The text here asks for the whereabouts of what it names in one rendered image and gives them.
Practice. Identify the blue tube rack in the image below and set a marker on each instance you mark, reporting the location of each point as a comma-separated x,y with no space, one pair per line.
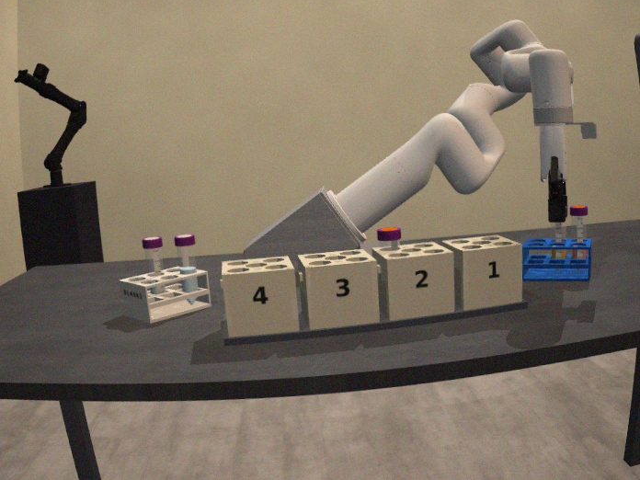
537,267

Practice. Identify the beige tube rack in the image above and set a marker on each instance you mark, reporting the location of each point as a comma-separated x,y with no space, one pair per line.
137,302

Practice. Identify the beige bucket adapter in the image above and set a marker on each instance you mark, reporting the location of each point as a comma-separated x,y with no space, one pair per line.
487,272
339,289
414,283
261,299

